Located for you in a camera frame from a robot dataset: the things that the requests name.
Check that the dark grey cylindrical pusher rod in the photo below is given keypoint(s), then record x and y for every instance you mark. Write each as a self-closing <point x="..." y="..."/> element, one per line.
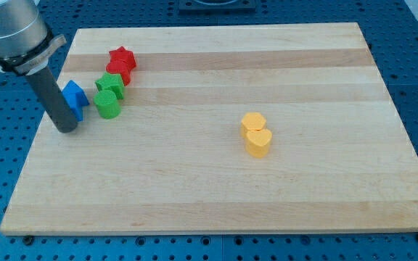
<point x="50" y="96"/>

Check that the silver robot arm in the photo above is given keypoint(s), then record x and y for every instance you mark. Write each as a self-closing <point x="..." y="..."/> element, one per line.
<point x="26" y="45"/>

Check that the green circle block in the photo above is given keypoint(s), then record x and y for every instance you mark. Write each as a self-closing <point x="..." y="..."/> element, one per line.
<point x="107" y="104"/>

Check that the red circle block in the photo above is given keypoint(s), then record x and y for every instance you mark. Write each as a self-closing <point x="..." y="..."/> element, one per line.
<point x="121" y="68"/>

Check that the blue block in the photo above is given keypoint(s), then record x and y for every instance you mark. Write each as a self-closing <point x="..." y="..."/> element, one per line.
<point x="75" y="98"/>

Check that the green star block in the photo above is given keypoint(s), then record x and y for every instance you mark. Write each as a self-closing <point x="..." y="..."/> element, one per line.
<point x="111" y="82"/>

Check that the red star block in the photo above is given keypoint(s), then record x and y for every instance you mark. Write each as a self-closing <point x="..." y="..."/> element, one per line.
<point x="123" y="55"/>

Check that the wooden board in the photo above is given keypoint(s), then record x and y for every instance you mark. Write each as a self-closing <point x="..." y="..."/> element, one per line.
<point x="173" y="161"/>

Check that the dark mounting plate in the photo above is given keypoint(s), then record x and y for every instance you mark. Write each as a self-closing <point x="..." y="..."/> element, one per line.
<point x="197" y="6"/>

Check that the yellow hexagon block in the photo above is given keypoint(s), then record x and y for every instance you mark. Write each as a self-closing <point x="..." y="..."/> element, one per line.
<point x="252" y="121"/>

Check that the yellow heart block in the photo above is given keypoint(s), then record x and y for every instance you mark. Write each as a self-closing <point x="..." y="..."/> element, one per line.
<point x="257" y="142"/>

